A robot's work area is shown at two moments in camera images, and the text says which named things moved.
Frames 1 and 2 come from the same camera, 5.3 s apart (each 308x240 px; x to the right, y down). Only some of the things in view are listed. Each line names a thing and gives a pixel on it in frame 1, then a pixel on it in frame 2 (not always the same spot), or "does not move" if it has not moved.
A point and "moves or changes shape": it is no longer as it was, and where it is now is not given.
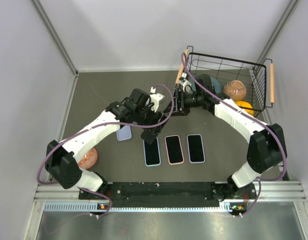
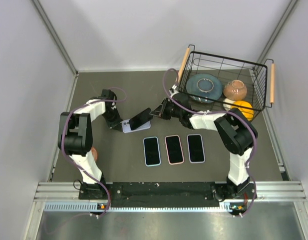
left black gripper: x=158 y=119 -> x=116 y=124
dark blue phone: x=174 y=149 does not move
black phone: x=195 y=148 does not move
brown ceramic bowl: x=235 y=90 does not move
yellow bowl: x=244 y=104 does not move
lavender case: x=124 y=133 moves or changes shape
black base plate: x=155 y=194 does not move
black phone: x=152 y=155 moves or changes shape
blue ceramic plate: x=209 y=81 does not move
